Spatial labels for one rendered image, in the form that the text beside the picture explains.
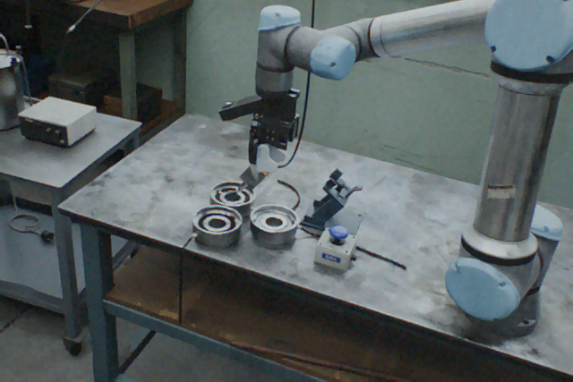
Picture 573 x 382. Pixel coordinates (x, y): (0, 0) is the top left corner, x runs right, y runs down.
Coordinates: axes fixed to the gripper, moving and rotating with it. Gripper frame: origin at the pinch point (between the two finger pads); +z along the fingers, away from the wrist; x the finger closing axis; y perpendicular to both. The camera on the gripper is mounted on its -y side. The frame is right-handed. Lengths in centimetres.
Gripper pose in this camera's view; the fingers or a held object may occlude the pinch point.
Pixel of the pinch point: (256, 171)
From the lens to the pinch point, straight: 127.0
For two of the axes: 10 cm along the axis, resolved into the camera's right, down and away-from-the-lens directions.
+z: -0.9, 8.7, 4.9
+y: 9.4, 2.4, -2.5
